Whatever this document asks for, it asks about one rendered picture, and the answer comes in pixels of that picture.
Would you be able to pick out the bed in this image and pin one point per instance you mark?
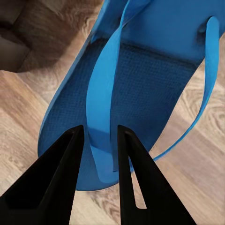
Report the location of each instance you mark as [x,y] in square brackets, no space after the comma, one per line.
[13,51]

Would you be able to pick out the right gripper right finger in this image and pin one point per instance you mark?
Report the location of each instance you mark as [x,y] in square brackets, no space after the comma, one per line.
[163,205]

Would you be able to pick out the sandal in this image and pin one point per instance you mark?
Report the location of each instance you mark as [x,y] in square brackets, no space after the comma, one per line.
[131,71]

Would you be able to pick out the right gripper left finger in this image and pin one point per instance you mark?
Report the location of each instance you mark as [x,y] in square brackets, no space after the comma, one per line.
[44,194]

